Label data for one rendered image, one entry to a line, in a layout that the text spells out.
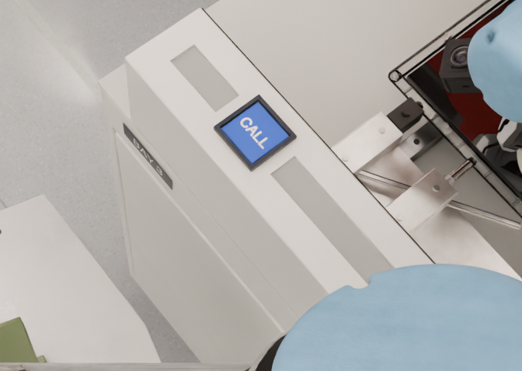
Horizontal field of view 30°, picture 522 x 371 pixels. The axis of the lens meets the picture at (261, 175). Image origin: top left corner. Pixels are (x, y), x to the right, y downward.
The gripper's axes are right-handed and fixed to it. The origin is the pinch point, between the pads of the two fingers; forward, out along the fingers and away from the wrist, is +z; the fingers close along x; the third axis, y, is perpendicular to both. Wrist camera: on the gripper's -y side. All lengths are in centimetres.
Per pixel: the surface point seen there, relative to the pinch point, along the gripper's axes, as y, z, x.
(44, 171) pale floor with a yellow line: -66, 91, 16
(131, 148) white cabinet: -38.2, 17.7, -5.1
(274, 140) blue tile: -21.8, -5.1, -9.7
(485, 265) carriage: 1.6, 3.3, -12.7
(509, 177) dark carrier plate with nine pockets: 1.9, 1.3, -3.7
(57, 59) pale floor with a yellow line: -72, 91, 40
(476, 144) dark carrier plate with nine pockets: -2.0, 1.3, -1.1
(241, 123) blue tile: -25.2, -5.1, -8.9
